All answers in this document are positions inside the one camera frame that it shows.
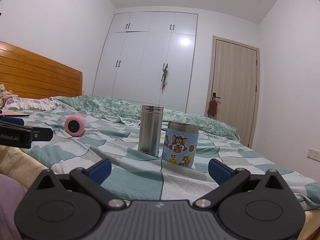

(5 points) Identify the blue cartoon sticker cup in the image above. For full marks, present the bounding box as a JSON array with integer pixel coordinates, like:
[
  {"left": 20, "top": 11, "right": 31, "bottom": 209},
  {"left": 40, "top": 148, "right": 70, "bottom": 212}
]
[{"left": 162, "top": 121, "right": 199, "bottom": 168}]

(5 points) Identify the pink steel cup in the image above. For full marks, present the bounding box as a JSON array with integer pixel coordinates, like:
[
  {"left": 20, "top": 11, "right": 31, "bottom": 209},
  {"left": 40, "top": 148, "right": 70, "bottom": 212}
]
[{"left": 64, "top": 114, "right": 86, "bottom": 137}]

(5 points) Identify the beige room door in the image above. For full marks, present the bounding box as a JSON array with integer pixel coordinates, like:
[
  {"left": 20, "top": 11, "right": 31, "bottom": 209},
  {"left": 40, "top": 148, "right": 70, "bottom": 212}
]
[{"left": 204, "top": 36, "right": 260, "bottom": 148}]

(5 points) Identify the pink flat book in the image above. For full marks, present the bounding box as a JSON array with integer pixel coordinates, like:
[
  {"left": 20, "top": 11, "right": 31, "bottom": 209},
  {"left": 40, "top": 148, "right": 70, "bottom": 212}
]
[{"left": 0, "top": 112, "right": 29, "bottom": 118}]

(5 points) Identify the checkered green bed sheet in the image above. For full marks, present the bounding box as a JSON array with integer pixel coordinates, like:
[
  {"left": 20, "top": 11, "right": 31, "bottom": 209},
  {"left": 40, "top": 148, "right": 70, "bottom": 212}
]
[{"left": 1, "top": 107, "right": 319, "bottom": 210}]

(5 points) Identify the purple floral pillow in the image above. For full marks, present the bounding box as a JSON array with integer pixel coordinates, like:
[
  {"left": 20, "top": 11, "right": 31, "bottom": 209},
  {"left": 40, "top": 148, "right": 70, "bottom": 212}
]
[{"left": 3, "top": 98, "right": 57, "bottom": 111}]

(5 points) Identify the green floral duvet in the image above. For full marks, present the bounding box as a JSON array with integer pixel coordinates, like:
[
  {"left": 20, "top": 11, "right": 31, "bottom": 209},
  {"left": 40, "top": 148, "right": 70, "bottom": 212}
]
[{"left": 53, "top": 95, "right": 240, "bottom": 141}]

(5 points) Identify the purple cushion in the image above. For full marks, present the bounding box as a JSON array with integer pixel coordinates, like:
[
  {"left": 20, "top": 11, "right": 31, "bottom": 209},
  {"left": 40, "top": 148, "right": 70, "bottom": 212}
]
[{"left": 0, "top": 174, "right": 27, "bottom": 239}]

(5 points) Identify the wooden headboard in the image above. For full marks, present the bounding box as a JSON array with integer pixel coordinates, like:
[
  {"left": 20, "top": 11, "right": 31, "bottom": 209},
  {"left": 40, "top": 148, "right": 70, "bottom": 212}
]
[{"left": 1, "top": 42, "right": 82, "bottom": 99}]

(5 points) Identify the green hanging ornament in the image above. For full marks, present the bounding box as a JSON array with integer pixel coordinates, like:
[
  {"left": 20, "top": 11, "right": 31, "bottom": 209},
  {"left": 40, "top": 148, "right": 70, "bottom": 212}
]
[{"left": 161, "top": 64, "right": 168, "bottom": 90}]

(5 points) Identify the white built-in wardrobe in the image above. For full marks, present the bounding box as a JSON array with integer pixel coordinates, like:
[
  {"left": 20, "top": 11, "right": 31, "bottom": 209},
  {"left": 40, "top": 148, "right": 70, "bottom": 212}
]
[{"left": 93, "top": 11, "right": 197, "bottom": 111}]

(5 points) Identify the brown plush toy on handle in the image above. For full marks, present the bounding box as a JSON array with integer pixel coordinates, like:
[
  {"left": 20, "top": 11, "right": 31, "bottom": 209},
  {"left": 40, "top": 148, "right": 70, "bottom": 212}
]
[{"left": 207, "top": 100, "right": 217, "bottom": 118}]

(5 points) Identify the black door handle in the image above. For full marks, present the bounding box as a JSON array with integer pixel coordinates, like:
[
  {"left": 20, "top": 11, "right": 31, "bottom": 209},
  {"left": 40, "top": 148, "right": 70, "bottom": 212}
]
[{"left": 212, "top": 93, "right": 221, "bottom": 101}]

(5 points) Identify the white wall socket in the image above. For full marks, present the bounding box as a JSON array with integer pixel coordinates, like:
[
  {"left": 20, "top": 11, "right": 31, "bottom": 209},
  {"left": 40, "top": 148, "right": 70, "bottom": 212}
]
[{"left": 307, "top": 148, "right": 320, "bottom": 161}]

